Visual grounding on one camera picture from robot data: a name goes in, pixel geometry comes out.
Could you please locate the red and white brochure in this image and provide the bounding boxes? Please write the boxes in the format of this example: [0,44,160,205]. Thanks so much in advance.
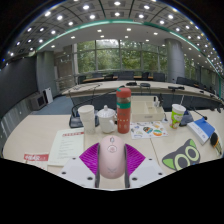
[22,152,50,169]

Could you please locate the pink computer mouse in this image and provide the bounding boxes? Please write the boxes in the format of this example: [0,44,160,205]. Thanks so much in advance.
[98,134,127,180]

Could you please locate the colourful sticker sheet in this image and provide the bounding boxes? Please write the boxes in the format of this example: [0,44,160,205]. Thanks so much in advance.
[129,120,170,140]

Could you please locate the white lidded mug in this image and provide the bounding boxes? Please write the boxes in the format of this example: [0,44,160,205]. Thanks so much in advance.
[96,105,118,134]

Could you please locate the black handheld microphone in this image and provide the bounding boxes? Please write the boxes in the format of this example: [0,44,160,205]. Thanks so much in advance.
[209,131,224,158]

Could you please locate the printed paper cup with straw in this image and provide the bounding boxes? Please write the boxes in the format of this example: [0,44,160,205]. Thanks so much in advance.
[169,103,187,130]

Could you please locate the red drink bottle green band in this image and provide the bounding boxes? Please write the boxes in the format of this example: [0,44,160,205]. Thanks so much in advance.
[115,87,132,135]

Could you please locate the cat-shaped grey green mouse pad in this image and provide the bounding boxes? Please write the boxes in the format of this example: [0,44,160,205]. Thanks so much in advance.
[161,138,202,172]

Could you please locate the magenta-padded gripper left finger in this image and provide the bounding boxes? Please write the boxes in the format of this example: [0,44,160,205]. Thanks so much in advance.
[58,142,101,189]

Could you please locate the blue and white book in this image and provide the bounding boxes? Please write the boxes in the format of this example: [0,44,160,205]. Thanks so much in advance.
[186,117,217,146]

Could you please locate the round ceiling lights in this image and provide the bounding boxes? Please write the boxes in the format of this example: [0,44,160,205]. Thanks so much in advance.
[6,0,224,78]

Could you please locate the long curved conference desk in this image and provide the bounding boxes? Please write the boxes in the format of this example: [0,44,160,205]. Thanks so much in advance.
[61,79,224,111]

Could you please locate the black office chairs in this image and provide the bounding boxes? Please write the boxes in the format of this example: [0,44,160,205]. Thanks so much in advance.
[78,70,221,95]

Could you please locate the white standing panel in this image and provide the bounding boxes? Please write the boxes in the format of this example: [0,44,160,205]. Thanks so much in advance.
[44,87,54,104]

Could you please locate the beige cardboard tray box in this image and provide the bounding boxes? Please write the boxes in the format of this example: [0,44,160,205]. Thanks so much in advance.
[130,95,166,123]

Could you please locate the white printed paper sheet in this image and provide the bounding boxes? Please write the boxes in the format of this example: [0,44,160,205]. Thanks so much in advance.
[47,127,86,167]

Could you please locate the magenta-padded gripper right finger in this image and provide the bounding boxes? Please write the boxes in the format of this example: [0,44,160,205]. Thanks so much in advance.
[123,143,167,189]

